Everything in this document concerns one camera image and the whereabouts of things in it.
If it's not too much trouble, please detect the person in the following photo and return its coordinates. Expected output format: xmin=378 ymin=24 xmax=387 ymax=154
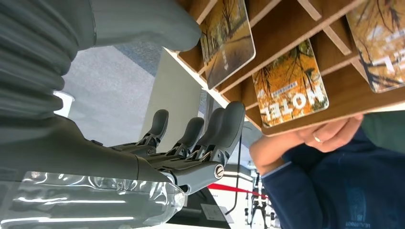
xmin=249 ymin=110 xmax=405 ymax=229

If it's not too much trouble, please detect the autumn print hotel card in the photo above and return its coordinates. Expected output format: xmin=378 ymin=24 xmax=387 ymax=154
xmin=345 ymin=0 xmax=405 ymax=94
xmin=252 ymin=39 xmax=330 ymax=129

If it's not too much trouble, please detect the wooden slotted card rack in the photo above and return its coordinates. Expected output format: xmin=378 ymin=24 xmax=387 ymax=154
xmin=164 ymin=0 xmax=405 ymax=137

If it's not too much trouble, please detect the ribbed grey right arm sleeve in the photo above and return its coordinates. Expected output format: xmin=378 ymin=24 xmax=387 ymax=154
xmin=0 ymin=0 xmax=96 ymax=122

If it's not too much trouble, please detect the red barrier belt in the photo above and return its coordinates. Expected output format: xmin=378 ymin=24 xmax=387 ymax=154
xmin=207 ymin=183 xmax=269 ymax=200

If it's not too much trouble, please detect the black box with white label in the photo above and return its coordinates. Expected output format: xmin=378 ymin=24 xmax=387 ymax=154
xmin=166 ymin=187 xmax=232 ymax=229

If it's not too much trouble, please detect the thin black cable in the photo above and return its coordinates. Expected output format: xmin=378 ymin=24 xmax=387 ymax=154
xmin=225 ymin=134 xmax=243 ymax=216

